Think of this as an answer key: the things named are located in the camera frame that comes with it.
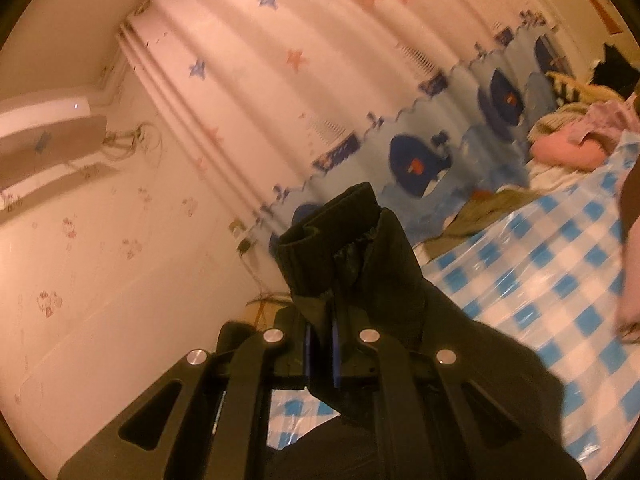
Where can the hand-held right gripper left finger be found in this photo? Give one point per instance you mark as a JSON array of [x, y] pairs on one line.
[[308, 355]]

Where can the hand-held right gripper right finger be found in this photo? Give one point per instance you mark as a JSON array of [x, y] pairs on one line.
[[336, 355]]

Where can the black jacket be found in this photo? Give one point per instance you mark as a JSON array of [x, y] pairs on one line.
[[350, 240]]

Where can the blue white checkered bed sheet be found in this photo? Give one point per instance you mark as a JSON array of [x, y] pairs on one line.
[[525, 270]]

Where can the olive green cloth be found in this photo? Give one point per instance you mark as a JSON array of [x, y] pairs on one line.
[[490, 212]]

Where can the star and whale print curtain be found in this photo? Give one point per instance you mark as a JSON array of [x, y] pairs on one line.
[[300, 85]]

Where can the pink pillow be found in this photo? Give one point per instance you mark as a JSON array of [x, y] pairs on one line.
[[560, 150]]

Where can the pink and brown garment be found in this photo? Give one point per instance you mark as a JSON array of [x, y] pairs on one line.
[[629, 240]]

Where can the white air conditioner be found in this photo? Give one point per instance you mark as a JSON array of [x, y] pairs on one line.
[[40, 125]]

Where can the black and cream striped cloth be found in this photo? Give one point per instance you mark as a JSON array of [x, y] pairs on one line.
[[570, 87]]

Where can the pink patterned cloth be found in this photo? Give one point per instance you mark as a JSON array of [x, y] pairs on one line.
[[607, 115]]

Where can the wall power socket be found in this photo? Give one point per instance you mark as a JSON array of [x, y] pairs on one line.
[[244, 242]]

